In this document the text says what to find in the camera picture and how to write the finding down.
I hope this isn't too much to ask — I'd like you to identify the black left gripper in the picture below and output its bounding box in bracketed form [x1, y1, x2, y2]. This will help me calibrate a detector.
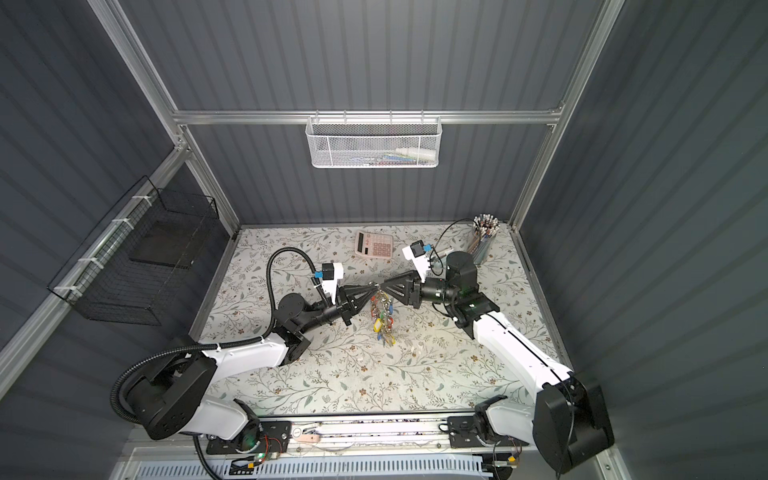
[297, 285, 374, 339]

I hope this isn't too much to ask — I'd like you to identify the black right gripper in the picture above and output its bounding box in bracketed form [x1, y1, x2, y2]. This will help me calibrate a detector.
[382, 270, 458, 311]

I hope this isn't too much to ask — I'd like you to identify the metal keyring with coloured keys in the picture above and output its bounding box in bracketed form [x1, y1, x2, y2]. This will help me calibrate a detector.
[370, 290, 396, 346]

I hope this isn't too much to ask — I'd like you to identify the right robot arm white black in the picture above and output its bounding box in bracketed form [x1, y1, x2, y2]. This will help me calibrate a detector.
[380, 251, 615, 474]

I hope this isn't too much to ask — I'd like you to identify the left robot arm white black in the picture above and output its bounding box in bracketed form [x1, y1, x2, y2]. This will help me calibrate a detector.
[110, 285, 377, 440]

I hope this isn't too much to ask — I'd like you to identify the pink calculator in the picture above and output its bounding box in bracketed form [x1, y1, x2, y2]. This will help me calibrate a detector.
[353, 231, 394, 260]

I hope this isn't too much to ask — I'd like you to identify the floral table mat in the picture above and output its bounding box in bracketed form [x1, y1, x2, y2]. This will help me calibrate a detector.
[201, 223, 533, 415]

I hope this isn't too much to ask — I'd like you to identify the cup of pencils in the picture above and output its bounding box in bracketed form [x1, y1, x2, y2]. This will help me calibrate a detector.
[467, 214, 499, 265]

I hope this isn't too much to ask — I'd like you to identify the white bottle in basket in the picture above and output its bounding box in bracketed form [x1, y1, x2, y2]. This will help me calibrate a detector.
[395, 147, 438, 164]

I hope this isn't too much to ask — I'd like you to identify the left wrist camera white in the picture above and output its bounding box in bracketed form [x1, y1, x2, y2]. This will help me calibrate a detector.
[314, 262, 344, 304]

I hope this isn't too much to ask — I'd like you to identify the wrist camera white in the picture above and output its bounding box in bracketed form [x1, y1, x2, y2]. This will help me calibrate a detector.
[402, 240, 432, 283]
[314, 262, 344, 304]

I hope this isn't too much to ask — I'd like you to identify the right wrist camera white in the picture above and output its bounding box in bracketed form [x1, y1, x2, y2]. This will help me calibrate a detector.
[402, 240, 432, 283]

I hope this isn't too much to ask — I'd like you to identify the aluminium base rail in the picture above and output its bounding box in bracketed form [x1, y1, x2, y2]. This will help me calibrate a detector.
[119, 413, 601, 463]

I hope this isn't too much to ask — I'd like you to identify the white wire mesh basket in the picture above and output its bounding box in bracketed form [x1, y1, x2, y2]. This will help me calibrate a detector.
[305, 118, 443, 169]

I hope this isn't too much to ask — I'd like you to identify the black wire basket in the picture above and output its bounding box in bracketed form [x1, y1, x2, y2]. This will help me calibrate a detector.
[48, 177, 220, 326]

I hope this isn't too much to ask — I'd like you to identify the black corrugated cable conduit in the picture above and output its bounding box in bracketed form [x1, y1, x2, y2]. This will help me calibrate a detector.
[109, 246, 319, 480]

